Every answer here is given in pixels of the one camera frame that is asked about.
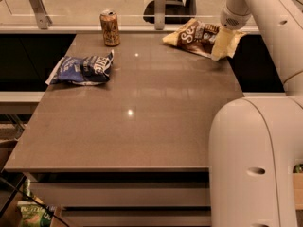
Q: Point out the orange soda can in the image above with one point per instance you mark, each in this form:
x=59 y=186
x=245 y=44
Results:
x=109 y=26

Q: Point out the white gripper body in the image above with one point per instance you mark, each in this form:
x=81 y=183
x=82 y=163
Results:
x=229 y=19

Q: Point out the grey drawer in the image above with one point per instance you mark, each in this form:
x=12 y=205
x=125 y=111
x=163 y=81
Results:
x=122 y=194
x=138 y=218

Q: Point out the green snack bag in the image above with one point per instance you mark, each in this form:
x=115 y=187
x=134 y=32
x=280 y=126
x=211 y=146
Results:
x=34 y=215

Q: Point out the middle metal railing bracket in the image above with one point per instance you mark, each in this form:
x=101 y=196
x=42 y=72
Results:
x=159 y=14

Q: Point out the upper grey drawer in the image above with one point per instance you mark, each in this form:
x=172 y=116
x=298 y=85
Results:
x=122 y=194

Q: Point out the lower grey drawer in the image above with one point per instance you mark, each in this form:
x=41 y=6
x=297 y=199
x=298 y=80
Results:
x=138 y=218

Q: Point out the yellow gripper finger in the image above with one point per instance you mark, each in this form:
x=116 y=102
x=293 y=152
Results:
x=226 y=43

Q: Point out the left metal railing bracket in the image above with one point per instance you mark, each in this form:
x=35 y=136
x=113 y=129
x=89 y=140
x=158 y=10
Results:
x=42 y=18

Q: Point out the black office chair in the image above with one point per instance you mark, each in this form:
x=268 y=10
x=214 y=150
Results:
x=179 y=11

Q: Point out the brown chip bag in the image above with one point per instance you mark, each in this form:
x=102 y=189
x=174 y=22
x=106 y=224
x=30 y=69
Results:
x=195 y=37

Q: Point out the blue chip bag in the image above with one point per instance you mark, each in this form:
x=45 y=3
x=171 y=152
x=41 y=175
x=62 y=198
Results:
x=88 y=71

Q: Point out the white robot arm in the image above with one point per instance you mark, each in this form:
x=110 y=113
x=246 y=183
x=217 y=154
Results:
x=255 y=141

